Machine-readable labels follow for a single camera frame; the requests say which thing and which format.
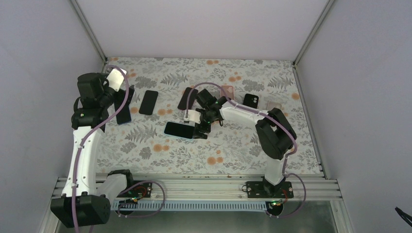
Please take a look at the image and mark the blue-edged bare smartphone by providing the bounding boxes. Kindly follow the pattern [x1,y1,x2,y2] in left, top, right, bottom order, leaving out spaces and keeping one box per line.
[114,88,134,125]

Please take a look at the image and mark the black phone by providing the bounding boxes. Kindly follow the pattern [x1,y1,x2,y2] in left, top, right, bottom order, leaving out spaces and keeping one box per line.
[177,87,198,111]

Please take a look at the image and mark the pink silicone phone case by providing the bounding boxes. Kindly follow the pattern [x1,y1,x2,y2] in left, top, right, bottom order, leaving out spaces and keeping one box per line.
[221,85,235,100]

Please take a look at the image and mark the bare black smartphone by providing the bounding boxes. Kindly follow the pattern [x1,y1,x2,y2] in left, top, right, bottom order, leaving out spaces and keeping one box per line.
[139,90,158,116]

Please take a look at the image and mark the dark phone case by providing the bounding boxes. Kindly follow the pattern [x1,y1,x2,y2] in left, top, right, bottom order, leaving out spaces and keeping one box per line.
[242,93,259,109]

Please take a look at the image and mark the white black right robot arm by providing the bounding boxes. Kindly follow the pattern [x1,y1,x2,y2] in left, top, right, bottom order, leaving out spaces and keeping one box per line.
[188,89,297,198]

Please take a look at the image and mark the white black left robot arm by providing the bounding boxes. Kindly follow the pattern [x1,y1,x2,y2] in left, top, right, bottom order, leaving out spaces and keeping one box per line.
[50,68,135,232]

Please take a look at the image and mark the floral patterned table mat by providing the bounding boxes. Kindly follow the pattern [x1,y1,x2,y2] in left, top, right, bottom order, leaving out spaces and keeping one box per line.
[96,57,321,175]

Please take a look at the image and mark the black object at edge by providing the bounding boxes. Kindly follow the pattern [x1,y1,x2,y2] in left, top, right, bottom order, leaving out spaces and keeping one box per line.
[395,207,412,227]

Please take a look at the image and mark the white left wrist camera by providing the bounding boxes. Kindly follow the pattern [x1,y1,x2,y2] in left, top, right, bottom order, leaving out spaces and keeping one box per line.
[106,68,127,92]

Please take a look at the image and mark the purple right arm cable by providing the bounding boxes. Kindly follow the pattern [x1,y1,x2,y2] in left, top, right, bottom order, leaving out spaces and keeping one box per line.
[184,82,298,219]

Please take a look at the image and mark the left aluminium corner post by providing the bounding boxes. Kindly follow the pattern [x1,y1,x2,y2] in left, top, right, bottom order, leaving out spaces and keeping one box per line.
[69,0,107,64]

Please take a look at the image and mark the aluminium corner post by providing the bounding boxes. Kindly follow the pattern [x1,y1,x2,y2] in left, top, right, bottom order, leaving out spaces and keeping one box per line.
[293,0,335,66]
[69,0,107,64]

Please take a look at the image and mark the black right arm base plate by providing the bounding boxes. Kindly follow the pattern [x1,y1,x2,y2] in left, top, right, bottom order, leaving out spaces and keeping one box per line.
[245,178,294,199]

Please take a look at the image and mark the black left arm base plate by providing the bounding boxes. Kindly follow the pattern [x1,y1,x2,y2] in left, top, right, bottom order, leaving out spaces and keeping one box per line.
[117,181,153,199]

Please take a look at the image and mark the perforated grey cable duct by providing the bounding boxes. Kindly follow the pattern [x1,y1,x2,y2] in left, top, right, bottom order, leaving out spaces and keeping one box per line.
[120,200,267,212]

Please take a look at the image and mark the right aluminium corner post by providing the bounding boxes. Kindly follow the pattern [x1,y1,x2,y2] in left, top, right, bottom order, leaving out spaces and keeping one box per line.
[293,0,335,66]

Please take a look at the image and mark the aluminium rail frame base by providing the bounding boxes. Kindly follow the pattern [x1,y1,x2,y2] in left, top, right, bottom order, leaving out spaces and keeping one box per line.
[133,174,342,201]

